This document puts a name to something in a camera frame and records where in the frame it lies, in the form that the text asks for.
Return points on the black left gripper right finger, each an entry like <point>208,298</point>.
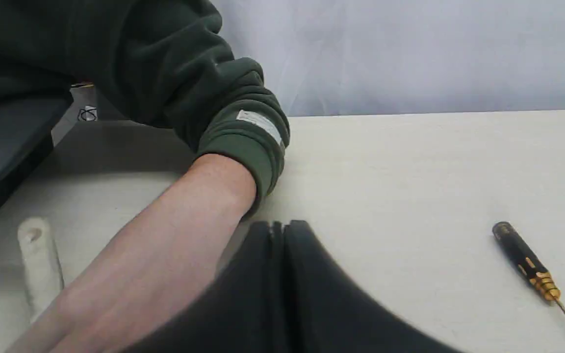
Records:
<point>329,313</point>

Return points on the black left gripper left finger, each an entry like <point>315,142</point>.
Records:
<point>239,313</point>

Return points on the white paint brush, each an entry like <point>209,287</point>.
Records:
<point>41,264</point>

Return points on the black gold precision screwdriver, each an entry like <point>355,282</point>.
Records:
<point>532,269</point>

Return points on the green sleeved forearm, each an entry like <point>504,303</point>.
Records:
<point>161,63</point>

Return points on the person's bare hand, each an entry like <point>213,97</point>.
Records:
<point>111,316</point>

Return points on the dark grey chair seat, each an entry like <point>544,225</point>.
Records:
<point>25,136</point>

